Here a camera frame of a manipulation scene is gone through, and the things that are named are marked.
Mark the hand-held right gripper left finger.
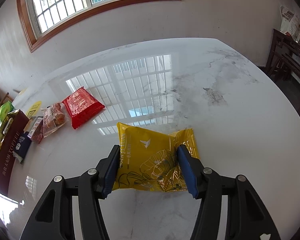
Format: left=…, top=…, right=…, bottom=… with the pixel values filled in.
left=19, top=144, right=120, bottom=240

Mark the round yellow sticker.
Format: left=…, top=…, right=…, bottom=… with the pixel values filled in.
left=26, top=101, right=42, bottom=118

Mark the wooden framed barred window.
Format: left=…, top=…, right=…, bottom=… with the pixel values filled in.
left=16, top=0, right=182, bottom=53

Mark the green tissue pack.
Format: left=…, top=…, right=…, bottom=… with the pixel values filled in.
left=0, top=101, right=14, bottom=128

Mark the blue cracker packet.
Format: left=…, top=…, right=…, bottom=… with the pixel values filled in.
left=14, top=130, right=32, bottom=165

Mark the clear orange snack packet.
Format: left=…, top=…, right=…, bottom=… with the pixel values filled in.
left=41, top=102, right=71, bottom=138

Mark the dark wooden side table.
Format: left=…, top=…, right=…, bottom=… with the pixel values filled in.
left=265, top=29, right=300, bottom=117

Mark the gold tin box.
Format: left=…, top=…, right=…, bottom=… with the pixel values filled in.
left=0, top=109, right=30, bottom=197

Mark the small brown snack packet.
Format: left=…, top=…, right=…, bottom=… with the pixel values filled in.
left=27, top=116, right=44, bottom=144

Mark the wooden chair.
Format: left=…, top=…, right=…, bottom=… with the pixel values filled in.
left=0, top=92, right=10, bottom=110

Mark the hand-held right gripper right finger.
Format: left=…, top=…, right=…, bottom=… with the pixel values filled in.
left=176, top=144, right=282, bottom=240

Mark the yellow snack packet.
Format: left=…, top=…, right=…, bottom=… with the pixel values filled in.
left=112, top=122, right=200, bottom=193

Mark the folded newspaper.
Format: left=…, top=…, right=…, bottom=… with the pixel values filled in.
left=280, top=4, right=300, bottom=37

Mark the red snack packet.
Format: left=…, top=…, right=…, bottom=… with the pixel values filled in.
left=62, top=87, right=105, bottom=130

